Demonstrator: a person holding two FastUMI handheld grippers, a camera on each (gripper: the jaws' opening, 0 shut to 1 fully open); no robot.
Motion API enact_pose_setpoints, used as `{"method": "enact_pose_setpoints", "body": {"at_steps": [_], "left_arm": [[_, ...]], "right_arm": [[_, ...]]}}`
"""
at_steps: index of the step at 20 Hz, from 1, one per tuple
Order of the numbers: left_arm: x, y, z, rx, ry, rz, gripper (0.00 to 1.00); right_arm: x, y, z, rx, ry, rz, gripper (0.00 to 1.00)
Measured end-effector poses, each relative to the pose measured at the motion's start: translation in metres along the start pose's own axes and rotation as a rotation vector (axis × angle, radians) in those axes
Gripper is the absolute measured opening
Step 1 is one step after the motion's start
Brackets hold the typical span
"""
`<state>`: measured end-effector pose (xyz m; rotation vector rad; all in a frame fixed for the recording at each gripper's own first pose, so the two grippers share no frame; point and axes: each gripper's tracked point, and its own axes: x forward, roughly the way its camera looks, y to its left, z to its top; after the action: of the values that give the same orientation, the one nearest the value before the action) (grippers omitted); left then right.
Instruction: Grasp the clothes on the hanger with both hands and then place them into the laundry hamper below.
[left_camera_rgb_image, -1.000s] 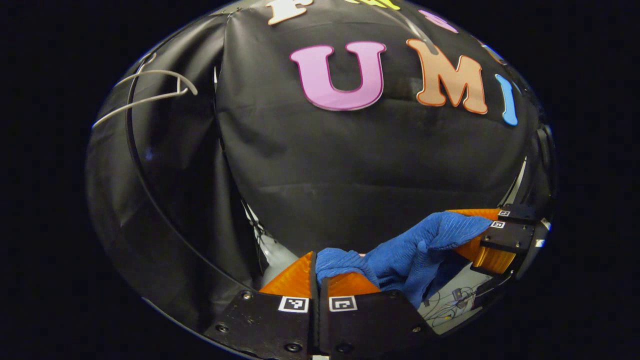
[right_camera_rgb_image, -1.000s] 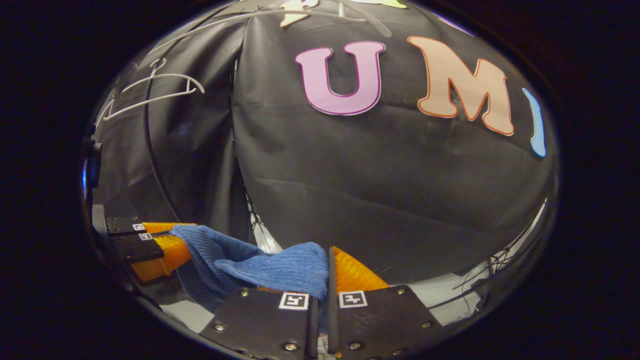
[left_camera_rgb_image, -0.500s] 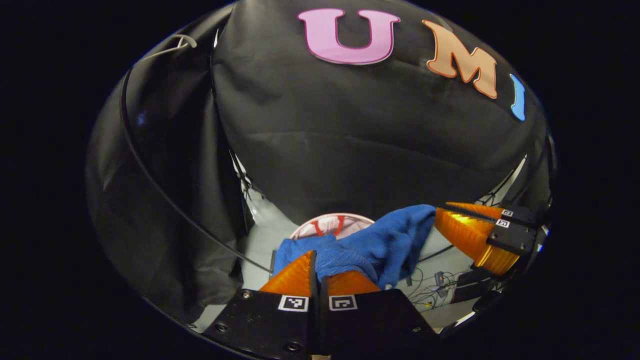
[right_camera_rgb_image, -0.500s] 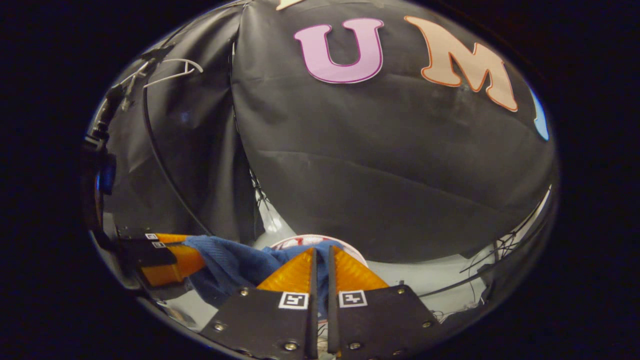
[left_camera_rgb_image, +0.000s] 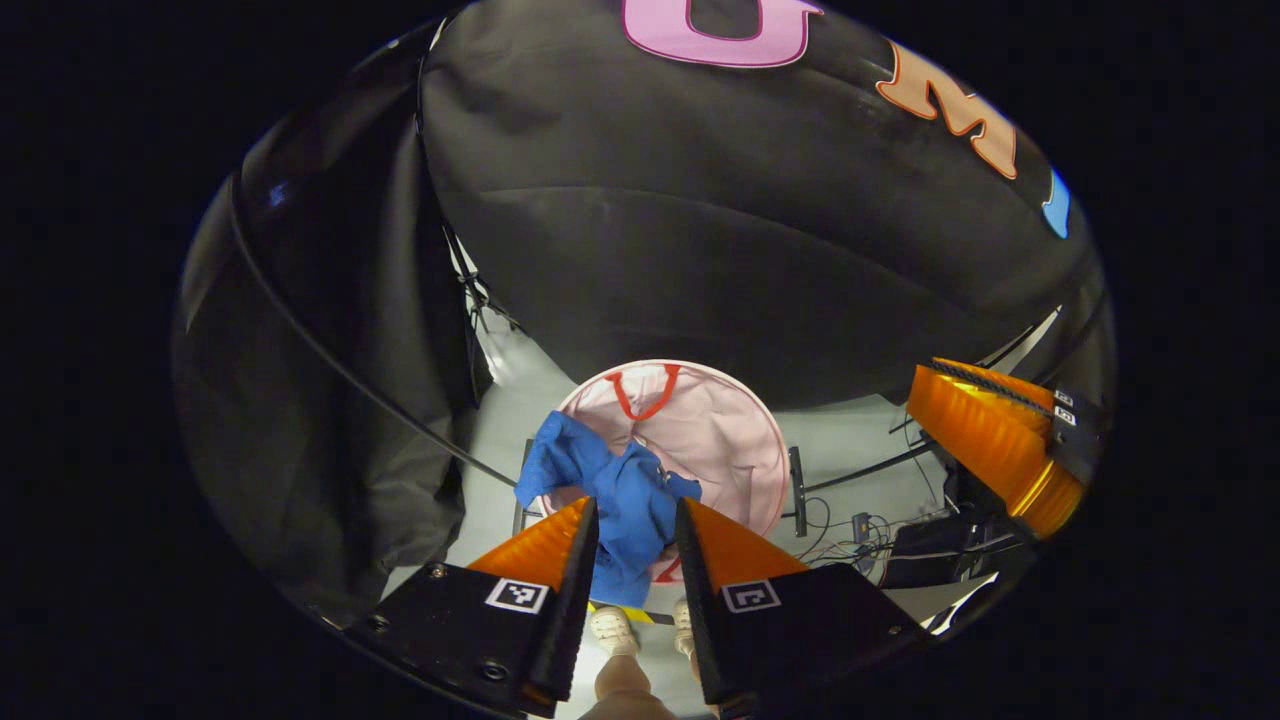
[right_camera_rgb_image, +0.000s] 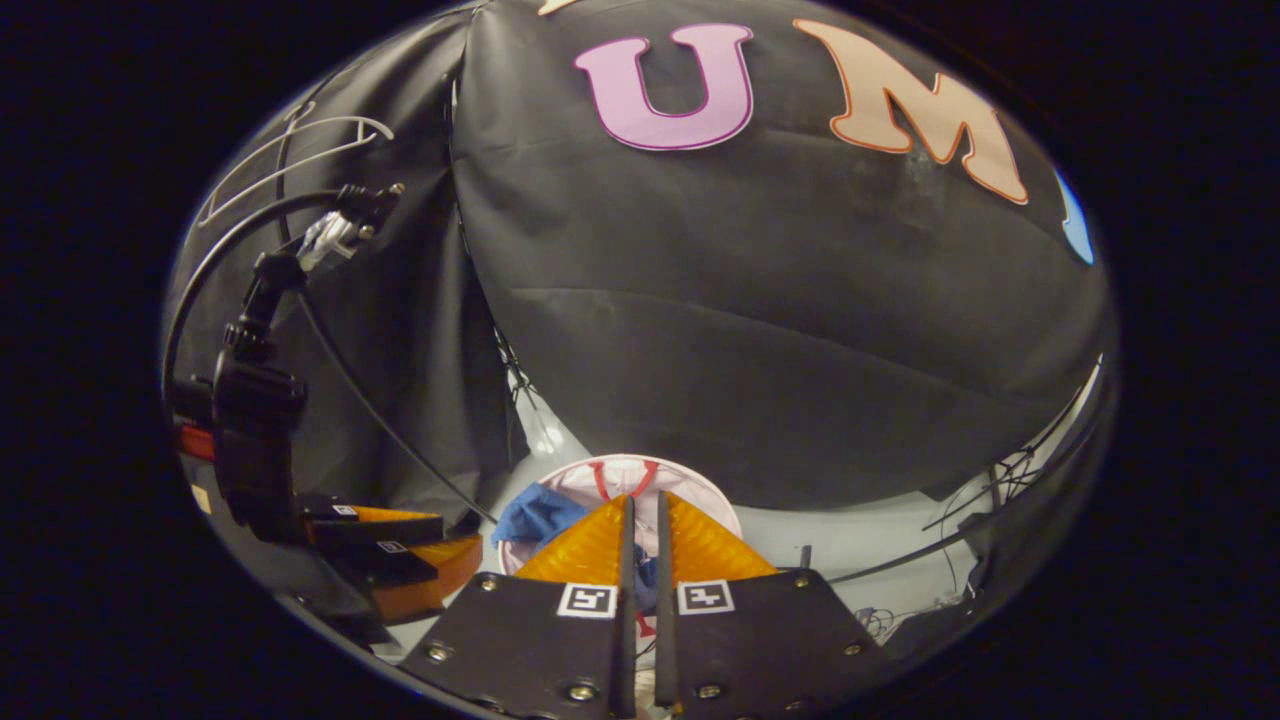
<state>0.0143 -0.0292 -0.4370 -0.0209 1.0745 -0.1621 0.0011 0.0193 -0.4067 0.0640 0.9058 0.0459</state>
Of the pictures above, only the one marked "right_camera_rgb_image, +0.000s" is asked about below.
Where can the empty white hanger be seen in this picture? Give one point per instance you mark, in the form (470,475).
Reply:
(340,125)

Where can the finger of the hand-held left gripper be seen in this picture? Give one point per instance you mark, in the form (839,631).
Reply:
(395,565)
(380,530)

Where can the black backdrop cloth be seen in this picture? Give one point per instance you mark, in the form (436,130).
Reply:
(750,300)

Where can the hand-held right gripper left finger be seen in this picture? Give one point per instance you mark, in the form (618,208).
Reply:
(627,650)

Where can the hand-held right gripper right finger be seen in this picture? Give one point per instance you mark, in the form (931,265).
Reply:
(664,650)

